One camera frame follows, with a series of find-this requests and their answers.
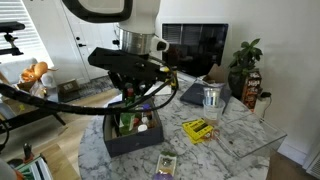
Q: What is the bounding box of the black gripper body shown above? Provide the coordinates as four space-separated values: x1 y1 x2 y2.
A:
87 46 169 92

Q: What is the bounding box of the green bottle red cap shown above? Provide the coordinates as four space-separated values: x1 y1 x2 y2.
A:
119 86 137 136

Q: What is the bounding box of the small cardboard box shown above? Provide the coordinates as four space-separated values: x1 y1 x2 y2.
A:
56 78 81 102

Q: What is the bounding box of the navy blue cardboard box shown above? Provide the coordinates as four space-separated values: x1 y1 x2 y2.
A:
102 96 165 158

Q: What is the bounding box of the open cardboard box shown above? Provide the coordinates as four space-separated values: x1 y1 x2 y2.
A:
15 79 48 99

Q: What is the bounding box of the orange Jenga box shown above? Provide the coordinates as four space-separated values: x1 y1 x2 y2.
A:
241 69 263 112

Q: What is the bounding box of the dark door mat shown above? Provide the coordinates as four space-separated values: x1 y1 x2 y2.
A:
77 75 118 98

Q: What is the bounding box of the white jar white lid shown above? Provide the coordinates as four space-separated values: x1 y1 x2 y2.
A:
137 123 149 133

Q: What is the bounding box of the white door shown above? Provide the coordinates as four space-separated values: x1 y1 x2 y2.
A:
59 0 121 84

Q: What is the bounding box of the black flat screen television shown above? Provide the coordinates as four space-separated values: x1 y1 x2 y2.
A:
161 23 230 78

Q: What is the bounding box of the yellow packet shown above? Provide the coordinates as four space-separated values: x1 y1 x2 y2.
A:
181 118 215 145

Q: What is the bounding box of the silver drink can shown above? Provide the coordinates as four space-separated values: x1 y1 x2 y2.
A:
203 87 222 108

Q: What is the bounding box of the brown paper bag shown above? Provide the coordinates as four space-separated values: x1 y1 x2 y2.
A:
201 63 228 85

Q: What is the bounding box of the clear plastic cup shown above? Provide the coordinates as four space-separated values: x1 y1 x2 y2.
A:
202 97 227 127

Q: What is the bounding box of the snack packet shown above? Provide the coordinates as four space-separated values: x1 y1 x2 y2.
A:
155 151 178 176

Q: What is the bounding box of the orange plush toy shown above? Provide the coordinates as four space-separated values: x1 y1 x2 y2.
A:
19 61 58 84

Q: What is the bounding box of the purple round object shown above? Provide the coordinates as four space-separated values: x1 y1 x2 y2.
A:
152 172 175 180

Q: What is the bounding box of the black plant pot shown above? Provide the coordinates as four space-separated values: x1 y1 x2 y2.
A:
227 72 248 100

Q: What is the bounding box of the black low table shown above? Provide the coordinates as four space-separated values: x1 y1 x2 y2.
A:
0 96 68 135

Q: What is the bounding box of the light grey sofa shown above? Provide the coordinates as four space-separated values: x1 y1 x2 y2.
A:
0 57 39 85

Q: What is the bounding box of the green houseplant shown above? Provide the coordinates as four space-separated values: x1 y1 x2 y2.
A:
228 37 264 78

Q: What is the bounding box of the clear plastic container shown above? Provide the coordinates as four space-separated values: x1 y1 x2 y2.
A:
211 112 288 169

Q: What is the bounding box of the stack of books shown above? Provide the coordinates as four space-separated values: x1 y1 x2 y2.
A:
14 155 54 180

